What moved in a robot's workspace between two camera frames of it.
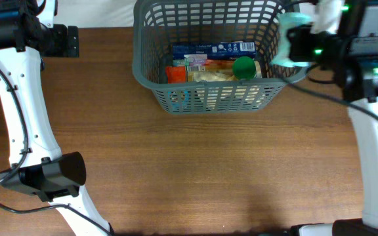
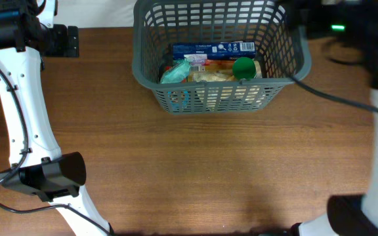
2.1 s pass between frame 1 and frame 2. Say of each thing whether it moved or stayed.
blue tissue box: stayed
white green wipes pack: moved
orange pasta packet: moved
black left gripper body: stayed
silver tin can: stayed
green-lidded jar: stayed
